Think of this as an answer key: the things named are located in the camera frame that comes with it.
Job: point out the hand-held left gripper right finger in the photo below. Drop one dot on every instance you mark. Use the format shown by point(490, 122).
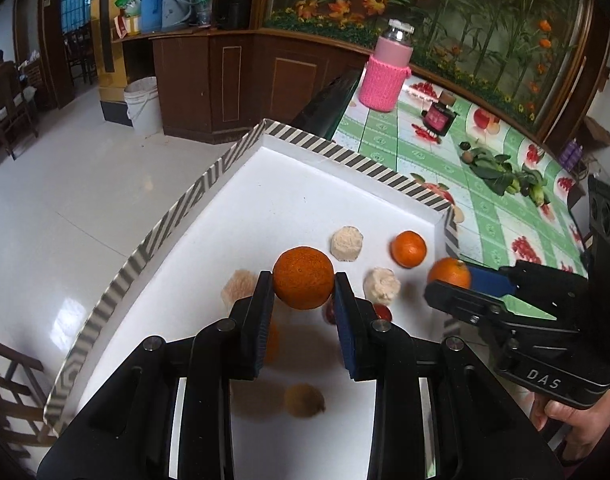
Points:
point(346, 330)

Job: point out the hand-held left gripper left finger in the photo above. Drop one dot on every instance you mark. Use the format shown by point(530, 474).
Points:
point(262, 330)

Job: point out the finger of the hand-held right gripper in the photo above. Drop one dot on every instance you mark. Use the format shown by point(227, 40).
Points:
point(490, 280)
point(465, 305)

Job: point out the large orange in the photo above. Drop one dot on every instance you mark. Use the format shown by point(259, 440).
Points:
point(303, 275)

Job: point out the large brown kiwi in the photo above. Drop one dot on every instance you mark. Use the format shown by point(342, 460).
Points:
point(304, 400)

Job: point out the white tray with striped rim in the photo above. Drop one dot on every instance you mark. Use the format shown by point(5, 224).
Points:
point(285, 185)

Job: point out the person's right hand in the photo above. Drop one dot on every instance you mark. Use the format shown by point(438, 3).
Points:
point(565, 420)

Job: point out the green bananas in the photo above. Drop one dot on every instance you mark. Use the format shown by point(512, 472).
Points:
point(514, 189)

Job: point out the corn cob with husk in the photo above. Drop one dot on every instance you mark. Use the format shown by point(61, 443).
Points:
point(538, 196)

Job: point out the large leafy greens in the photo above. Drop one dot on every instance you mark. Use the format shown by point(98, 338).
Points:
point(495, 175)

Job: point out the small leafy greens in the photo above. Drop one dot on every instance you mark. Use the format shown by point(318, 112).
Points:
point(531, 177)

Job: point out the small brown kiwi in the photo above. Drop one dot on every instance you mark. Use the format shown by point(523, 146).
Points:
point(467, 157)

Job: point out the purple bottles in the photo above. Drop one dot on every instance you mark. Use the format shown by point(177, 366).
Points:
point(571, 155)

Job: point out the dark jar with brown lid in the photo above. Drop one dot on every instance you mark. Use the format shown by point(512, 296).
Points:
point(437, 120)

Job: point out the cardboard box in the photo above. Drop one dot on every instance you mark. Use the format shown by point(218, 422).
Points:
point(599, 131)

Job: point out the bottle with pink knitted sleeve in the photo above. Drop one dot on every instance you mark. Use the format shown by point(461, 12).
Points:
point(385, 80)

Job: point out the wooden cabinet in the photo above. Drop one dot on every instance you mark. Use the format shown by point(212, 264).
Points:
point(260, 85)

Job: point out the white plastic bucket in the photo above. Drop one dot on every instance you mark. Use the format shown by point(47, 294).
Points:
point(145, 107)

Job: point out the wooden chair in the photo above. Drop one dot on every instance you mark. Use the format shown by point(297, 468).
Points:
point(12, 130)
point(10, 390)

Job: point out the artificial plant display case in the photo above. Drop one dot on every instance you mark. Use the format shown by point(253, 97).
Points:
point(460, 20)

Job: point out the black thermos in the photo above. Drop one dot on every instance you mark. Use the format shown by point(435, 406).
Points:
point(235, 5)

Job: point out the grey thermos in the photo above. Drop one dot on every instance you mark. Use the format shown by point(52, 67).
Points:
point(179, 2)

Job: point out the blue thermos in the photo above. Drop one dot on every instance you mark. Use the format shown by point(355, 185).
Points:
point(151, 7)

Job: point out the green and white bag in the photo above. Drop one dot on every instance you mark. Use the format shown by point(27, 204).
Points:
point(129, 4)

